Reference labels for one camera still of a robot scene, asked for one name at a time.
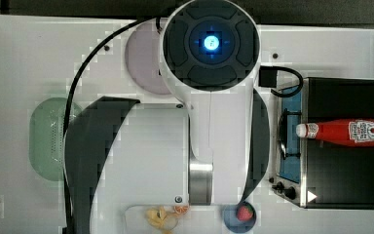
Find red ketchup bottle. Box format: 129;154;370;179
296;119;374;147

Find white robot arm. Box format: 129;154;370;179
64;0;268;234

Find black toaster oven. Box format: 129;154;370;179
269;78;374;210

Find pink round plate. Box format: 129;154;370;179
125;19;170;96

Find orange slice toy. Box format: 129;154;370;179
173;206;189;215

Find yellow banana peel toy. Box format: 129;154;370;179
145;206;178;234

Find strawberry in blue bowl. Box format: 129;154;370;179
236;204;254;222

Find blue small bowl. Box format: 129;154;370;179
222;202;257;233

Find green oval colander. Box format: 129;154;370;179
29;97;67;181

